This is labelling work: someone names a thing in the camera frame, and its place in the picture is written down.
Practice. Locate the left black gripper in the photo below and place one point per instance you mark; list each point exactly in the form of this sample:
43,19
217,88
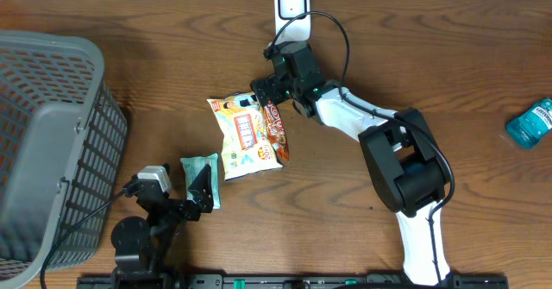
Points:
205,197

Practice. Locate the grey plastic basket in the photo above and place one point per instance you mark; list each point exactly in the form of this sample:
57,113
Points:
62,140

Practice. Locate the cream snack bag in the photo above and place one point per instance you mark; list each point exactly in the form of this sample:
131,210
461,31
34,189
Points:
246,148

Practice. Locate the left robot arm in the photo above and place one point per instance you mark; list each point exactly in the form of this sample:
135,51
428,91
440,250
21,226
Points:
141,244

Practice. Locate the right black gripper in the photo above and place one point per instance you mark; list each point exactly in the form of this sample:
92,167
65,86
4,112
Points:
272,92

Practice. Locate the blue Listerine mouthwash bottle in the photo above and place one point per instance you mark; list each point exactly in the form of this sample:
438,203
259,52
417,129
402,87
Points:
529,128

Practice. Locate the chocolate bar wrapper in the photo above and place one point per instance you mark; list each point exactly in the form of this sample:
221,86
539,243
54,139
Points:
276,131

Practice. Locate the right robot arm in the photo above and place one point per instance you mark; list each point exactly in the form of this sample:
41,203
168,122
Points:
408,171

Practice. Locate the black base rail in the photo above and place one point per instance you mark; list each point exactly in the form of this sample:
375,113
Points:
219,281

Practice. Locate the teal wet wipes pack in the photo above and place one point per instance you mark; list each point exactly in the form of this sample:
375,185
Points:
192,167

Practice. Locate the white barcode scanner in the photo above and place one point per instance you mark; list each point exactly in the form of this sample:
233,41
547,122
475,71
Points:
285,10

